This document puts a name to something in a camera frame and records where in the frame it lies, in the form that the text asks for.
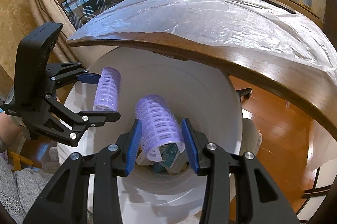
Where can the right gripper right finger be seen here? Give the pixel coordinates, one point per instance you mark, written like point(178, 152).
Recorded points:
point(258, 198)

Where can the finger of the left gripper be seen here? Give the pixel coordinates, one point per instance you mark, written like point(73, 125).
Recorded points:
point(79, 122)
point(63, 74)

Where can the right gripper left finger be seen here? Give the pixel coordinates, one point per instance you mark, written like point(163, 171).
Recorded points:
point(64, 199)

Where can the purple hair roller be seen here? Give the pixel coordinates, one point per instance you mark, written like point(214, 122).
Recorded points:
point(107, 92)
point(159, 126)

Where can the white medicine box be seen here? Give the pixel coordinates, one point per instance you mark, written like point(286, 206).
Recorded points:
point(142, 160)

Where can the clear plastic floss box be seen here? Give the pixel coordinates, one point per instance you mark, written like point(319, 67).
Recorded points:
point(173, 161)

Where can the beige curtain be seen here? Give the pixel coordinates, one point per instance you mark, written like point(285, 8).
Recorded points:
point(50, 11)

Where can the clear plastic table cover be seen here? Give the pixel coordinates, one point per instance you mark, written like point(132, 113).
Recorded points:
point(252, 24)

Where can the black flat tablet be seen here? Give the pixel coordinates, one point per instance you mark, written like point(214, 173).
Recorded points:
point(280, 5)

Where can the wooden shelf ledge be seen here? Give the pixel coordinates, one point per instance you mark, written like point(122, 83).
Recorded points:
point(303, 10)

